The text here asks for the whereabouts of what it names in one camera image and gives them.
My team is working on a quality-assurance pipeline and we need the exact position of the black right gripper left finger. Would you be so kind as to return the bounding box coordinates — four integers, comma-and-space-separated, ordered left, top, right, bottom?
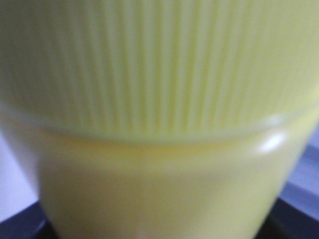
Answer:
0, 201, 59, 239

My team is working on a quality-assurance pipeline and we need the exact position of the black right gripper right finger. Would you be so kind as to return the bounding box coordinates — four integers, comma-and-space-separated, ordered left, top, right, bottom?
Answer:
259, 199, 319, 239

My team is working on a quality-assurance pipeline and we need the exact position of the yellow squeeze bottle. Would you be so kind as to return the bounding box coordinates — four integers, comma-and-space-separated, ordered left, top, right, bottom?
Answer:
0, 0, 319, 239

